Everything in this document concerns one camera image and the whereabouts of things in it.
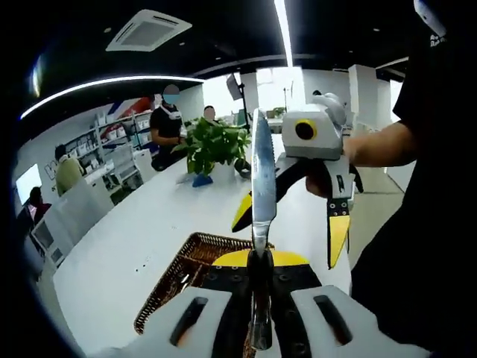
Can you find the white shelving unit with boxes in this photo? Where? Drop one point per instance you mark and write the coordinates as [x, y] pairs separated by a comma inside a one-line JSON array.
[[112, 134]]

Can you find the steel table knife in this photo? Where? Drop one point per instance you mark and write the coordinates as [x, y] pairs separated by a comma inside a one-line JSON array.
[[264, 168]]

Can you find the white chest device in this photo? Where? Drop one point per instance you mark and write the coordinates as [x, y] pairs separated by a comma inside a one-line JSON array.
[[430, 15]]

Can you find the ceiling air conditioner vent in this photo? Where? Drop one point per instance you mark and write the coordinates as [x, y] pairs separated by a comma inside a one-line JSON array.
[[149, 30]]

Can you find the green potted plant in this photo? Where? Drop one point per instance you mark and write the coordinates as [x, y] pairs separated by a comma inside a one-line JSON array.
[[212, 141]]

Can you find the person's black shirt torso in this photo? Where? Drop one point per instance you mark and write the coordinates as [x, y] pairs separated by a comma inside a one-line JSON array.
[[428, 223]]

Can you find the dark grey curved device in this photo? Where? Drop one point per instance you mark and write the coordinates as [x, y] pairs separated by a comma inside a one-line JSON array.
[[244, 169]]

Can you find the black studio light on stand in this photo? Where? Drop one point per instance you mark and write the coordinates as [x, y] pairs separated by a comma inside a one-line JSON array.
[[234, 85]]

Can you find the white wall screen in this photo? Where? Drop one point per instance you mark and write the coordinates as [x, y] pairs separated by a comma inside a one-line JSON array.
[[28, 182]]

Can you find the blue cloth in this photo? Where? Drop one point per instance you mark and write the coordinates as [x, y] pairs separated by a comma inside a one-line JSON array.
[[203, 182]]

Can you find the white frosted desk partition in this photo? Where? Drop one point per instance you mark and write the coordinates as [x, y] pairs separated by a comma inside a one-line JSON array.
[[78, 209]]

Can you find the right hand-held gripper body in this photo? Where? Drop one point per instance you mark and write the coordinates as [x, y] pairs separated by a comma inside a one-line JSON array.
[[328, 141]]

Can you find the brown wicker utensil storage tray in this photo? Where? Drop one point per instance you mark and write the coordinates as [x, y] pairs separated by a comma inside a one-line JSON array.
[[186, 268]]

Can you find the white mesh office chair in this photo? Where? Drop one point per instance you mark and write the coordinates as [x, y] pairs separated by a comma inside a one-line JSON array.
[[124, 168]]

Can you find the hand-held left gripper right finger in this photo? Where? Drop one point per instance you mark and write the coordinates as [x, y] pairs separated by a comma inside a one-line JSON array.
[[354, 328]]

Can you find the curved ceiling light strip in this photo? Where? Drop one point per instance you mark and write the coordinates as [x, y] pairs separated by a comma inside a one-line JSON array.
[[285, 33], [112, 81]]

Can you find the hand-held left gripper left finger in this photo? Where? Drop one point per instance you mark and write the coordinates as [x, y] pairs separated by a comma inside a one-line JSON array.
[[167, 328]]

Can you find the person's right hand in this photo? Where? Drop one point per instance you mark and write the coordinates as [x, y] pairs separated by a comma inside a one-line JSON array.
[[316, 186]]

